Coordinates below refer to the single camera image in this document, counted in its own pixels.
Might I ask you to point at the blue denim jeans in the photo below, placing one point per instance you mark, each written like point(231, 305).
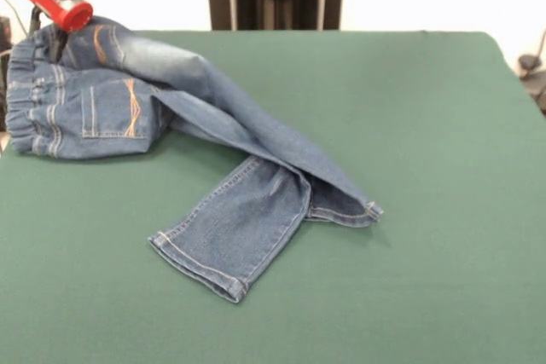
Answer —
point(239, 227)

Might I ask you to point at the dark green table cloth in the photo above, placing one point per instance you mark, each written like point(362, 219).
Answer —
point(384, 125)

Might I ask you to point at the grey office chair base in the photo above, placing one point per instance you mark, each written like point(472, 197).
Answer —
point(533, 78)

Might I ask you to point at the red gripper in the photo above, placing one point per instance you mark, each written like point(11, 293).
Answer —
point(70, 16)

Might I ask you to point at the black equipment pile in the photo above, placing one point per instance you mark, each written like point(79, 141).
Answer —
point(3, 31)

